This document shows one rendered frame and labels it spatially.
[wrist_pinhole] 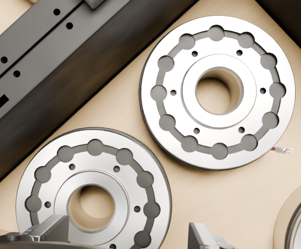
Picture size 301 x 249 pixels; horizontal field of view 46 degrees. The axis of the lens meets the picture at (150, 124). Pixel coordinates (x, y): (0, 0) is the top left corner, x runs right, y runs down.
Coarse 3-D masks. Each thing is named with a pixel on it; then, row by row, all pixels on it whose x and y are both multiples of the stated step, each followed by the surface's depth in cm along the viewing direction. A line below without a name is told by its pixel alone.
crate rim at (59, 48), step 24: (120, 0) 16; (72, 24) 17; (96, 24) 16; (48, 48) 16; (72, 48) 16; (24, 72) 16; (48, 72) 16; (0, 96) 16; (24, 96) 16; (0, 120) 16
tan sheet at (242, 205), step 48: (240, 0) 26; (288, 48) 26; (96, 96) 26; (288, 144) 26; (0, 192) 26; (96, 192) 26; (192, 192) 26; (240, 192) 26; (288, 192) 26; (240, 240) 26
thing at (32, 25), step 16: (48, 0) 17; (64, 0) 16; (80, 0) 17; (32, 16) 16; (48, 16) 16; (64, 16) 17; (16, 32) 16; (32, 32) 16; (48, 32) 17; (0, 48) 16; (16, 48) 16; (32, 48) 17; (0, 64) 16
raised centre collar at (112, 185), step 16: (80, 176) 23; (96, 176) 23; (112, 176) 23; (64, 192) 23; (112, 192) 22; (64, 208) 22; (128, 208) 22; (112, 224) 22; (80, 240) 22; (96, 240) 22
